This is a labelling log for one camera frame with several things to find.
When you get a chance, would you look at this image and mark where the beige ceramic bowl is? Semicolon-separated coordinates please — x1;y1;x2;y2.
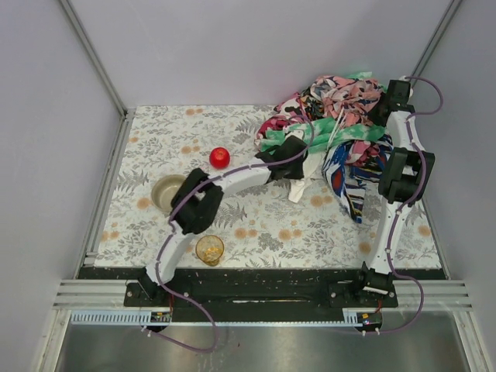
150;174;186;213

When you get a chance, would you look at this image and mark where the amber glass cup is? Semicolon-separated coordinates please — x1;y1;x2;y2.
195;235;225;267

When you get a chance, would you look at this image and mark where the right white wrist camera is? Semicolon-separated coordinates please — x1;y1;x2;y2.
400;76;414;98

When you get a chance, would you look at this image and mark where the blue white red cloth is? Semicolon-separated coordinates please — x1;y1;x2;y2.
322;134;393;223

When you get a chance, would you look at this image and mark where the green white cloth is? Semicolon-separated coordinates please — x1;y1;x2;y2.
254;71;385;153

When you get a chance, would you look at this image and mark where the floral patterned table mat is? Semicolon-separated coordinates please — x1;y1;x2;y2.
92;104;443;270

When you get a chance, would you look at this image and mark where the black multicolour floral cloth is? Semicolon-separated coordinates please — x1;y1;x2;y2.
295;88;326;120

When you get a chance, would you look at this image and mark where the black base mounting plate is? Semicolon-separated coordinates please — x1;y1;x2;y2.
123;267;400;322

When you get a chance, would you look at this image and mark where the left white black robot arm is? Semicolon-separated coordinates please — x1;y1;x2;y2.
138;136;309;299

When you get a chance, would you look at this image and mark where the red apple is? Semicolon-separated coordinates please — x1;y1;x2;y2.
209;147;231;170

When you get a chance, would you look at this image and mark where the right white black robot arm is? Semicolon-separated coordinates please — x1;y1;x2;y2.
357;77;436;296

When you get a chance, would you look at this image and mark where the red pink floral cloth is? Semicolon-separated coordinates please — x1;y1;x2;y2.
255;95;307;145

